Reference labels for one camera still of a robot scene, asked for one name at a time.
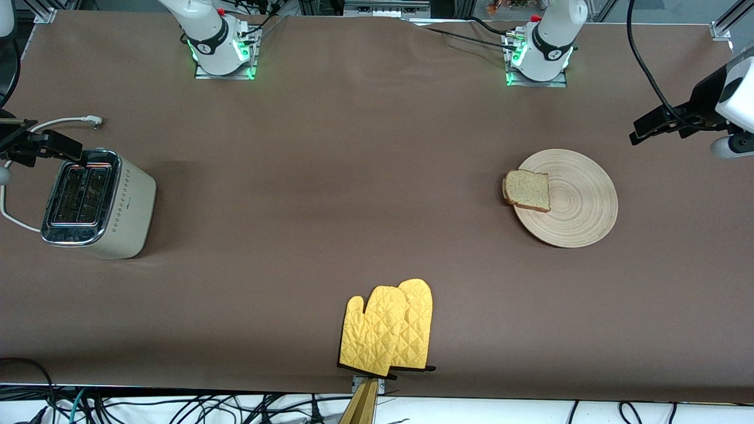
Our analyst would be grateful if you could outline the round wooden plate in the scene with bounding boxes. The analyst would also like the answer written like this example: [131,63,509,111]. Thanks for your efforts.
[511,149,619,249]

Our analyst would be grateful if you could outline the brown bread slice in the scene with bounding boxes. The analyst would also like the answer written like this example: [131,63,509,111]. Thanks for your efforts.
[502,170,552,213]

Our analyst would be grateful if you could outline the cream and chrome toaster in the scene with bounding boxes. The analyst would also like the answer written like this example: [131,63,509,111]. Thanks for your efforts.
[40,147,157,260]

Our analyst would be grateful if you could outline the orange coloured item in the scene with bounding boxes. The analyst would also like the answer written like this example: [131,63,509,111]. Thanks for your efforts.
[486,0,531,15]

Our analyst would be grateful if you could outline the matte table cover sheet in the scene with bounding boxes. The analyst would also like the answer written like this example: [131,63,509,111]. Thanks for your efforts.
[0,9,754,404]

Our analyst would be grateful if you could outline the grey equipment box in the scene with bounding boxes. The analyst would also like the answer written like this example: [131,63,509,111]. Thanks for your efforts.
[343,0,431,18]

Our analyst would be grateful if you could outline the yellow quilted oven mitt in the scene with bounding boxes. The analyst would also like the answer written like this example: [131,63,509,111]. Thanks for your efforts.
[389,279,436,373]
[339,286,408,378]

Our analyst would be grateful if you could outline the white toaster power cable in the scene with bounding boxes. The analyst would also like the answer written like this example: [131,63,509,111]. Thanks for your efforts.
[0,115,104,233]

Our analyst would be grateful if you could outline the aluminium frame profile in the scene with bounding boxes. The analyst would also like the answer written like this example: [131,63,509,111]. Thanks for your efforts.
[710,0,754,41]

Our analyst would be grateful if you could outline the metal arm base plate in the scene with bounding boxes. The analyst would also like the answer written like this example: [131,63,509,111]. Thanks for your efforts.
[505,68,569,88]
[194,26,260,80]

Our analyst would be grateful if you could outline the black base cable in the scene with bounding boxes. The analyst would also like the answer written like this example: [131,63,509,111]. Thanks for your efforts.
[236,0,289,37]
[468,16,513,36]
[412,24,522,52]

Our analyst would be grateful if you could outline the black looped cable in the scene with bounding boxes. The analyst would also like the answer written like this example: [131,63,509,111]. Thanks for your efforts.
[0,357,57,424]

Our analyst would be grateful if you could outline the teal cable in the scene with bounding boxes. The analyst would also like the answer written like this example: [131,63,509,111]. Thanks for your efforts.
[68,387,89,424]

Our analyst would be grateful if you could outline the black cable tangle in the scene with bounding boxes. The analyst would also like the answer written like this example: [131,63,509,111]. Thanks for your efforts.
[88,390,354,424]

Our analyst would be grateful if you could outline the small metal bracket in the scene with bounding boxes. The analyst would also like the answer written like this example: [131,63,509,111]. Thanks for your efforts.
[352,375,386,395]

